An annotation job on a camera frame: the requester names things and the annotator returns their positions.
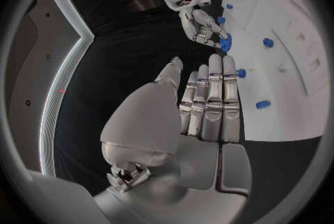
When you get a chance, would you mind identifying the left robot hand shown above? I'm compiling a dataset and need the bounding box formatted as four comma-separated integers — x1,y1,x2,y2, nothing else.
92,53,253,224

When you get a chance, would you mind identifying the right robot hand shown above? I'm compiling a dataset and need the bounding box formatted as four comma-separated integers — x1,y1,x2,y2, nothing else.
179,8,232,48

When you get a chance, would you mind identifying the blue gear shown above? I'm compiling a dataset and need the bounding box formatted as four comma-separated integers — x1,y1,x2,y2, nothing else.
218,33,233,52

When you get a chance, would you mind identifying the white task board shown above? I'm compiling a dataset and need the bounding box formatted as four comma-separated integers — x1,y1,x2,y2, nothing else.
220,0,333,142

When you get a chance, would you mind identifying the blue short cylinder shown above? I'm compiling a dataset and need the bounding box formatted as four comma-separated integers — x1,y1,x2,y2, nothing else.
255,99,272,110

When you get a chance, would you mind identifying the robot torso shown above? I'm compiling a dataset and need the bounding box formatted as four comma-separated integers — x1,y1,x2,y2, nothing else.
4,0,96,177

